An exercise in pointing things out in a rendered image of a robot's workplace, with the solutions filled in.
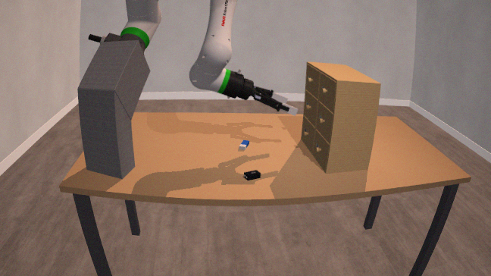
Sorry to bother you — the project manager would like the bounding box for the brown drawer front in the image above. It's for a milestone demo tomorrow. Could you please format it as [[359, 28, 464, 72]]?
[[319, 73, 336, 111], [306, 64, 320, 97], [313, 130, 330, 171], [302, 116, 315, 152], [316, 102, 333, 142], [304, 90, 318, 126]]

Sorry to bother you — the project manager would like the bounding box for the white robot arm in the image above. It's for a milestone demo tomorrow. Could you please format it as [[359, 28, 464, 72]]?
[[89, 0, 244, 99]]

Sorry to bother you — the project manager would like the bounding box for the small tan wooden chest of drawers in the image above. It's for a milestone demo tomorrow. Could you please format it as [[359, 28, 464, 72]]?
[[303, 61, 381, 174]]

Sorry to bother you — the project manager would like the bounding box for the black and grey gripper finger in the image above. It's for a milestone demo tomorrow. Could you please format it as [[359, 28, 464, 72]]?
[[261, 88, 288, 104], [253, 89, 298, 116]]

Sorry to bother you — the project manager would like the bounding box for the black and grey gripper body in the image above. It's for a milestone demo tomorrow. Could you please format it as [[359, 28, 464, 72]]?
[[238, 78, 264, 100]]

